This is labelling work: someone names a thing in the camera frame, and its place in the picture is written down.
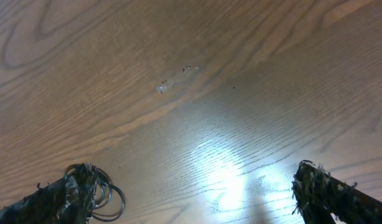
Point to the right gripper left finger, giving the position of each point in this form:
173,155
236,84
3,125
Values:
68,200

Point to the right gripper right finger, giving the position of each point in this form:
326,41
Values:
321,198

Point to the tape residue on table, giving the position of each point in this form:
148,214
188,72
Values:
178,78

